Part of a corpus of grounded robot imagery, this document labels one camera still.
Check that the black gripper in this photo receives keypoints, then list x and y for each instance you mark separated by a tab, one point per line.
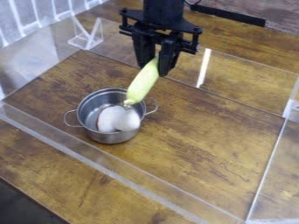
159	25

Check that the green handled metal spoon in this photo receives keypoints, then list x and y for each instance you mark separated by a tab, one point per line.
142	83

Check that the clear acrylic triangle stand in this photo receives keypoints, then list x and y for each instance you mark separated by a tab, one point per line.
86	40

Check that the white mushroom toy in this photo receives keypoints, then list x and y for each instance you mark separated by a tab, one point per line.
117	118

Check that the small steel pot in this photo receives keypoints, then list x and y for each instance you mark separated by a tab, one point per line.
83	117

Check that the black strip on wall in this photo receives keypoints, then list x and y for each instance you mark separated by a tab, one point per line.
246	19

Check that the clear acrylic enclosure wall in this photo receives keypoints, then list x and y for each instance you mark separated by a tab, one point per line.
169	195

